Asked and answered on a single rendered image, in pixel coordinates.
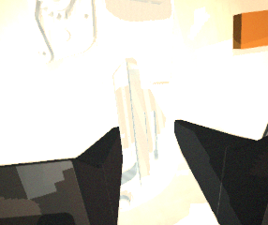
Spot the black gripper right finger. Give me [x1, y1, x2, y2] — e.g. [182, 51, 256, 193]
[174, 119, 268, 225]

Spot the orange rectangular block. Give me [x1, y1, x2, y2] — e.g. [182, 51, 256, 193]
[232, 9, 268, 50]

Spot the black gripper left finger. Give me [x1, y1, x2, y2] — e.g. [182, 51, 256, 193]
[0, 127, 123, 225]

